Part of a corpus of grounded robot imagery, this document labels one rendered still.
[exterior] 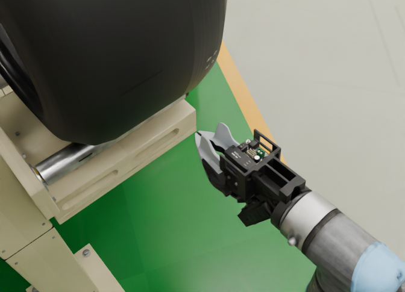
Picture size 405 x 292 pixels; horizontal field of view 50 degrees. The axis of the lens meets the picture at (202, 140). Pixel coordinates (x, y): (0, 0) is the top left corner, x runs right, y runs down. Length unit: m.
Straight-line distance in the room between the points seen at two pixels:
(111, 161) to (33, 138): 0.23
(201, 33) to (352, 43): 1.92
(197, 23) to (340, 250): 0.34
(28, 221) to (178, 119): 0.40
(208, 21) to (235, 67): 1.63
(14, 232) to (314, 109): 1.49
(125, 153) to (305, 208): 0.43
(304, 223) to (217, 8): 0.31
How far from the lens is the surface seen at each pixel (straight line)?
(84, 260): 1.73
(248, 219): 0.69
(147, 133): 0.90
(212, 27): 0.62
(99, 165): 0.87
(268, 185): 0.59
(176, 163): 1.87
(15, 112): 1.09
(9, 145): 0.85
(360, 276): 0.55
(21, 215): 1.01
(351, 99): 2.20
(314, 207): 0.57
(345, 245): 0.56
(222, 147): 0.69
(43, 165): 0.83
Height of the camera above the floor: 1.59
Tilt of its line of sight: 55 degrees down
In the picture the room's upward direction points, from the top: straight up
